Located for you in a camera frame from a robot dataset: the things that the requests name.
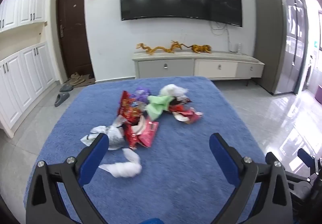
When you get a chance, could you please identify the white wall cupboards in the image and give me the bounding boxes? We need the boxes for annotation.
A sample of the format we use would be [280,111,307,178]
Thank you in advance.
[1,0,56,138]

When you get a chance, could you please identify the beige shoes on mat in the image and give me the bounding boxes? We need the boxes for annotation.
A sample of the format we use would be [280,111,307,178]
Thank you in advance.
[67,73,96,88]

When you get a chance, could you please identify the purple tissue wrapper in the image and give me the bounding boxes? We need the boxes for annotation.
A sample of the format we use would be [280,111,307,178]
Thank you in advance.
[134,86,151,104]

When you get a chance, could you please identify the golden dragon figurine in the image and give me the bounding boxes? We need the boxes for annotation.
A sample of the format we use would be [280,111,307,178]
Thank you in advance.
[136,41,182,55]

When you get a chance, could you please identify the brown entrance door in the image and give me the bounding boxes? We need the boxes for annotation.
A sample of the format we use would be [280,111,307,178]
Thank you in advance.
[56,0,94,78]

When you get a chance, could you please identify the red snack bag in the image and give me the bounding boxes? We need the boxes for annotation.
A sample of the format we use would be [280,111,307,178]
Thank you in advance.
[117,90,143,125]

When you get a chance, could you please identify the white plastic bag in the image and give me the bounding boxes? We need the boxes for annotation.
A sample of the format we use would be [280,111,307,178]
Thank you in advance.
[159,84,188,100]

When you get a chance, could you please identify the white tissue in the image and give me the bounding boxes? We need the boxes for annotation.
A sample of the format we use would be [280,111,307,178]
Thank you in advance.
[99,148,142,178]

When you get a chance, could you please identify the grey tall refrigerator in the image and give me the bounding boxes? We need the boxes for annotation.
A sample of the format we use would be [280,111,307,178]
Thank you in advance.
[254,0,307,95]

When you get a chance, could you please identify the grey slipper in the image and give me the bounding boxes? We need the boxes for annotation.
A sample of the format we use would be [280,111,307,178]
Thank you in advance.
[54,92,70,107]
[60,84,74,93]

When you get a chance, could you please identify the silver white bag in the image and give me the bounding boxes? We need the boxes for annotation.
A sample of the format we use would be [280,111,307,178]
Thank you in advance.
[80,125,126,151]

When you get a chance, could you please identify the white grey tv cabinet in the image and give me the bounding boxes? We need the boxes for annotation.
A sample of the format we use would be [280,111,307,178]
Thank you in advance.
[132,51,265,81]

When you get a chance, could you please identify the grey slipper near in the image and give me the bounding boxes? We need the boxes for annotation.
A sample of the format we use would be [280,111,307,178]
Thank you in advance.
[54,92,70,107]

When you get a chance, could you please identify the grey slipper far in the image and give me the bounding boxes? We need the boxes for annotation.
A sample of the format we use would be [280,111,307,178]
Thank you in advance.
[60,84,74,93]

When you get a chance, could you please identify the pink red snack wrapper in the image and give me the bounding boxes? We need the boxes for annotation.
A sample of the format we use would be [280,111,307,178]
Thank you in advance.
[124,115,159,149]

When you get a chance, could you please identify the green paper wrapper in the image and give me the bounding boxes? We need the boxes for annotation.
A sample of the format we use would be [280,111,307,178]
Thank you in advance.
[145,95,174,121]

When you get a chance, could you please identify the golden tiger figurine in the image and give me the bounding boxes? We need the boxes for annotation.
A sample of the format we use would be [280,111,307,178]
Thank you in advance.
[190,45,211,54]

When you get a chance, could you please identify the red white torn wrapper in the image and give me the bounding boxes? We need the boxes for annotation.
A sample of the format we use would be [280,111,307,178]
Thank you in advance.
[169,105,203,124]

